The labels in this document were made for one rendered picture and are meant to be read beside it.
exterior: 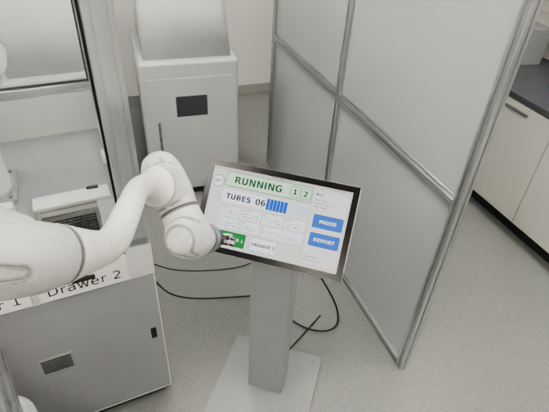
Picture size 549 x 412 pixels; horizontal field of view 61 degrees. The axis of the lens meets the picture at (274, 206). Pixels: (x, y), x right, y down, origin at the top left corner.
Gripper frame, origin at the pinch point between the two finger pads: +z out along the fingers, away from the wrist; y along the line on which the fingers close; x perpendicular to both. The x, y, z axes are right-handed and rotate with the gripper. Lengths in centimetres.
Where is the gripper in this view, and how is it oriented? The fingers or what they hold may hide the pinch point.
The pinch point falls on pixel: (226, 238)
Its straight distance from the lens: 151.7
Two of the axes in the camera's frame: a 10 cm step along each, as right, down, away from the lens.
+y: -9.6, -2.0, 1.9
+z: 1.8, 0.7, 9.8
